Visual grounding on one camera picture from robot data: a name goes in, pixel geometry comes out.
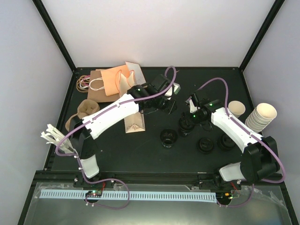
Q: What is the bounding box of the black paper coffee cup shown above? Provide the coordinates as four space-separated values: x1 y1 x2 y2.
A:
178 118 195 137

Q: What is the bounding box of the printed white paper bag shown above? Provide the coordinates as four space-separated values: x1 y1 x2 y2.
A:
115 70 146 134

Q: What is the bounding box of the black plastic cup lid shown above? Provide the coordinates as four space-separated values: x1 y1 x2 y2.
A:
196 137 214 154

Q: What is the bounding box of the brown pulp cup carrier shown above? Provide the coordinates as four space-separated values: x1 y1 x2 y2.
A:
65 99 100 131

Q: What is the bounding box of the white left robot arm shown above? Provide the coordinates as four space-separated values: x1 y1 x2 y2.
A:
55 75 180 187

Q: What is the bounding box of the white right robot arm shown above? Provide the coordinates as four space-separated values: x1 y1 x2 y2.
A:
187 94 284 189

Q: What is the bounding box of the single paper coffee cup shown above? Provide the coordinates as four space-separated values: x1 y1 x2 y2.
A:
228 100 246 118

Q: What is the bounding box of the orange kraft paper bag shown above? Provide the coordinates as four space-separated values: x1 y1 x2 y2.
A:
100 61 146 96

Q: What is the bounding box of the stack of paper cups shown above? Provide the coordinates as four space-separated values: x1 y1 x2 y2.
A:
245 103 278 133

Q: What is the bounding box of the brown kraft paper bag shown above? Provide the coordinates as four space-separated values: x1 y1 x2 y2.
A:
76 69 120 103

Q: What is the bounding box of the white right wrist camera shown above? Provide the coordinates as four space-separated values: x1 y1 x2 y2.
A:
186 97 198 113

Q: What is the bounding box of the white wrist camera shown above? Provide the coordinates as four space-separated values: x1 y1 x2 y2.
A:
165 82 180 99
186 97 198 113

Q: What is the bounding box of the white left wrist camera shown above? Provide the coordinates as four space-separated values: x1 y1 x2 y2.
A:
165 82 180 99

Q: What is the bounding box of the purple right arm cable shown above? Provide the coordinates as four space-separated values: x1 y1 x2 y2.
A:
194 77 287 188

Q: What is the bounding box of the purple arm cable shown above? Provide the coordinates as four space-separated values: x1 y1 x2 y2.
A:
194 77 287 188
54 66 178 210

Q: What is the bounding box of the white slotted cable rail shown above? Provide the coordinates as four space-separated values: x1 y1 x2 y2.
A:
39 189 217 203

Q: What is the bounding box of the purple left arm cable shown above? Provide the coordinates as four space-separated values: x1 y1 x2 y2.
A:
54 66 178 210

